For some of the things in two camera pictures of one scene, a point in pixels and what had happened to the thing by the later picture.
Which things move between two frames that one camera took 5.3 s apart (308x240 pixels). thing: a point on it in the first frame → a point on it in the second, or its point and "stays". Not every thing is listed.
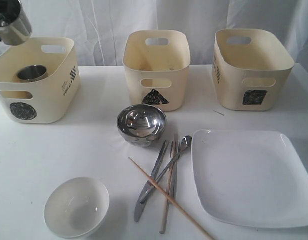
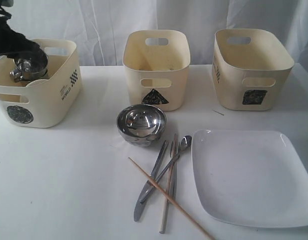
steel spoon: x=186 y=142 stays
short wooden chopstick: x=168 y=185 stays
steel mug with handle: x=11 y=24 → x=29 y=68
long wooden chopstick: x=177 y=204 stays
